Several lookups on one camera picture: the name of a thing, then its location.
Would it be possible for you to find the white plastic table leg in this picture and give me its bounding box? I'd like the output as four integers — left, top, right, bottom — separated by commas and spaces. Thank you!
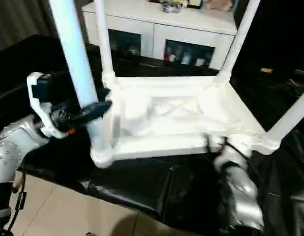
262, 88, 304, 153
93, 0, 117, 87
217, 0, 261, 84
48, 0, 115, 168

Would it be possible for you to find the black work mat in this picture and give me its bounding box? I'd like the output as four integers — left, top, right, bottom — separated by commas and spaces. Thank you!
0, 34, 304, 236

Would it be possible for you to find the grey curtain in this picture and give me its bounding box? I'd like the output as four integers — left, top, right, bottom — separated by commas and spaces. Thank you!
0, 0, 86, 50

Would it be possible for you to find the white cabinet with glass doors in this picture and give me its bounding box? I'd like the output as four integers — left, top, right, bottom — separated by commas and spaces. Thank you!
82, 0, 238, 70

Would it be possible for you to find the small grey object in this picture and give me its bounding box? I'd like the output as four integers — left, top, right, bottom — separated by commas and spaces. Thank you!
162, 0, 184, 13

